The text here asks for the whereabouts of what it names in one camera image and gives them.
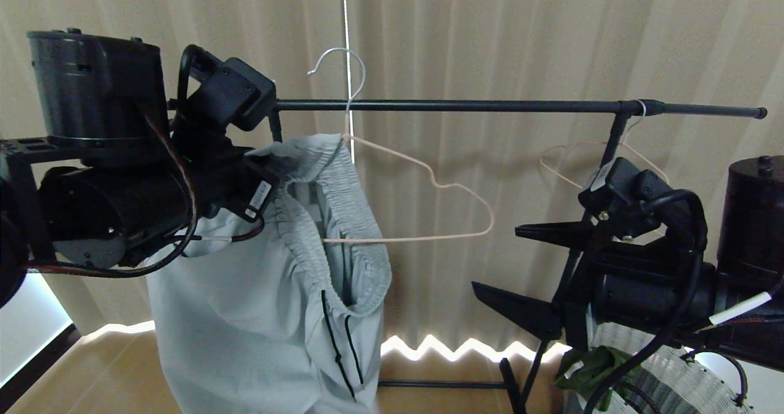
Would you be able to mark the white laundry basket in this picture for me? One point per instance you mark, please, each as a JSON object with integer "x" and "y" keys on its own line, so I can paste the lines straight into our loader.
{"x": 686, "y": 383}

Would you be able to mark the pink clothes hanger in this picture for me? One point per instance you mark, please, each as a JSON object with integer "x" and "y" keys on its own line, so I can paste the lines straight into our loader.
{"x": 582, "y": 144}
{"x": 416, "y": 238}

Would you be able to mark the beige curtain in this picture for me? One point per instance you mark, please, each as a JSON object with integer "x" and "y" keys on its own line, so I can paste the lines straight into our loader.
{"x": 459, "y": 34}

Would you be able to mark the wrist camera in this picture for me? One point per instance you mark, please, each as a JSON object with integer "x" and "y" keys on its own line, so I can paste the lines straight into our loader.
{"x": 236, "y": 92}
{"x": 625, "y": 187}

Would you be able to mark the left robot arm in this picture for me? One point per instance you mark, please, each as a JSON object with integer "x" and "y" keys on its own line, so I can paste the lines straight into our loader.
{"x": 92, "y": 89}

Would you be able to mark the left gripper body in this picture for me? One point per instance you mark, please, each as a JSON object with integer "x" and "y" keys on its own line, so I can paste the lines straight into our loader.
{"x": 122, "y": 212}

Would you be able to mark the black clothes rack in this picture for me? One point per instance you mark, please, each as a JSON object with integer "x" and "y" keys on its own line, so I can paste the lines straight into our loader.
{"x": 490, "y": 105}

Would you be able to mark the green long-sleeved shirt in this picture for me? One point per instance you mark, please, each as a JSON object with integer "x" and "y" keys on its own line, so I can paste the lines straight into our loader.
{"x": 588, "y": 371}

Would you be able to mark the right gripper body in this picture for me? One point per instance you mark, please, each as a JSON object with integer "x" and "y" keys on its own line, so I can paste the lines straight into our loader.
{"x": 643, "y": 297}

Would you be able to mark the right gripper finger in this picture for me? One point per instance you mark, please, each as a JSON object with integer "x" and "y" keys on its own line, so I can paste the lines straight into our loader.
{"x": 563, "y": 235}
{"x": 527, "y": 316}

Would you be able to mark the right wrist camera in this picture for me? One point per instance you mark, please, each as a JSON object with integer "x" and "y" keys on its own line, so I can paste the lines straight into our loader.
{"x": 625, "y": 187}

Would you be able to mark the pale grey shorts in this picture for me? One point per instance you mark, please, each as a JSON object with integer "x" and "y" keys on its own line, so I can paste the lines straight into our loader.
{"x": 245, "y": 340}

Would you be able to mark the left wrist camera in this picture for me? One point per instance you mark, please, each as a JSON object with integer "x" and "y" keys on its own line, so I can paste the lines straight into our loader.
{"x": 236, "y": 92}

